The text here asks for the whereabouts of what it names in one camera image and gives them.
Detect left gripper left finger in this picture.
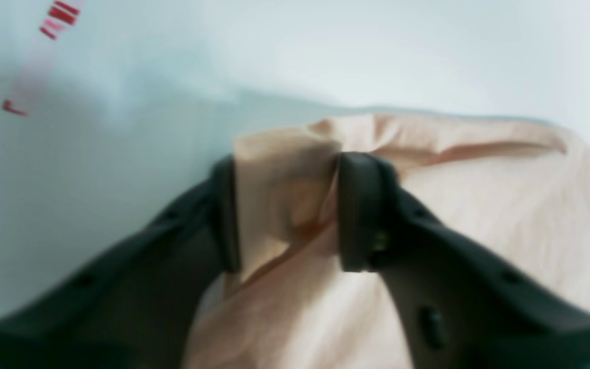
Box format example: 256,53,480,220
0,156,241,368

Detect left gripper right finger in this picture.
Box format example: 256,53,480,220
337,152,590,368

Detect peach T-shirt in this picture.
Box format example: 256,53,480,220
182,113,590,369

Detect red tape rectangle marking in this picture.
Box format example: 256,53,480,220
0,1,86,116

